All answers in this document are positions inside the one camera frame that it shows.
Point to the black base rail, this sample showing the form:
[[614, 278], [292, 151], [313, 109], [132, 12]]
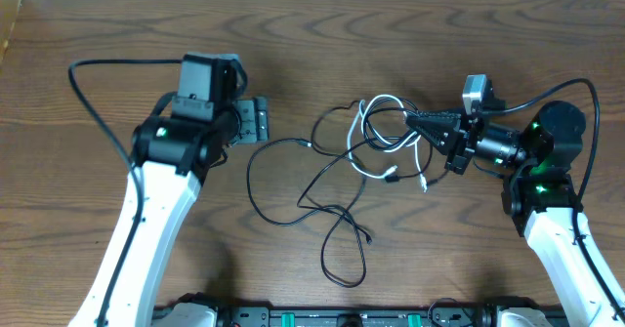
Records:
[[342, 317]]

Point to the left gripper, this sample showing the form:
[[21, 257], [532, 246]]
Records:
[[252, 119]]

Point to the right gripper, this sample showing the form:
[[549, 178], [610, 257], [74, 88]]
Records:
[[454, 134]]

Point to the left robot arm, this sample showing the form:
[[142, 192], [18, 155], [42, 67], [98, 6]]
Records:
[[186, 135]]

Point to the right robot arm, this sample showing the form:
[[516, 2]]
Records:
[[539, 196]]

